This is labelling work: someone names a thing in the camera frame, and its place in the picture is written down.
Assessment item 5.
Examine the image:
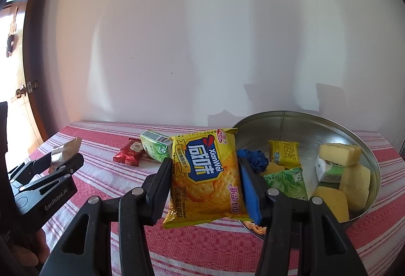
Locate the beige foil snack packet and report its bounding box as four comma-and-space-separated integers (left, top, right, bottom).
51, 137, 82, 167

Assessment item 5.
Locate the red snack packet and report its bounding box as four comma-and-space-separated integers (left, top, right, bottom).
113, 138, 145, 167

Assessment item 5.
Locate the green tissue pack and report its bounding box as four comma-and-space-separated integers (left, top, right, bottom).
140, 130, 172, 162
264, 167, 308, 201

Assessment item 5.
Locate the large yellow cracker packet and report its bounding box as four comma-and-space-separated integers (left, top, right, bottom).
163, 128, 249, 229

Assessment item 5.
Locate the person's left hand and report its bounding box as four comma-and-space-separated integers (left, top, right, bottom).
8, 229, 50, 267

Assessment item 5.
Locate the wooden door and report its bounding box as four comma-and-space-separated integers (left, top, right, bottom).
0, 0, 43, 170

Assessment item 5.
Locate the yellow sponge front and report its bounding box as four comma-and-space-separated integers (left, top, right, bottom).
312, 186, 349, 223

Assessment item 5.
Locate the yellow sponge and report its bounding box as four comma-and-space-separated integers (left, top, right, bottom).
312, 186, 349, 223
339, 163, 371, 212
318, 143, 362, 167

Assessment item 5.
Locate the green tissue pack in tin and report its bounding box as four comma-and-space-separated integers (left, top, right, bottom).
264, 167, 308, 201

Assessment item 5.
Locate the red white striped cloth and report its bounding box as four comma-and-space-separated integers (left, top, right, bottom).
30, 122, 404, 275

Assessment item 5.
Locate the white green small carton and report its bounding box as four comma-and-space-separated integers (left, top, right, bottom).
315, 157, 345, 184

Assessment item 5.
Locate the yellow sponge middle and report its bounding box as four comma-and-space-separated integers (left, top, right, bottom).
339, 163, 371, 212

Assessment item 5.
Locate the blue scrunchie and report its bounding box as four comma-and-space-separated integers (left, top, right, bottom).
237, 149, 269, 174

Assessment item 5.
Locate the small yellow snack packet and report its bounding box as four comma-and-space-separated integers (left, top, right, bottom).
268, 140, 301, 169

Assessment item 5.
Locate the yellow sponge upper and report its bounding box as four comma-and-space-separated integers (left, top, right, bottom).
318, 143, 362, 167

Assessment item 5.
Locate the round metal cookie tin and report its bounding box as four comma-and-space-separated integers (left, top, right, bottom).
234, 111, 381, 229

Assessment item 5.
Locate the door handle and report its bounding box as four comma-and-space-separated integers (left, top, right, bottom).
15, 81, 39, 98

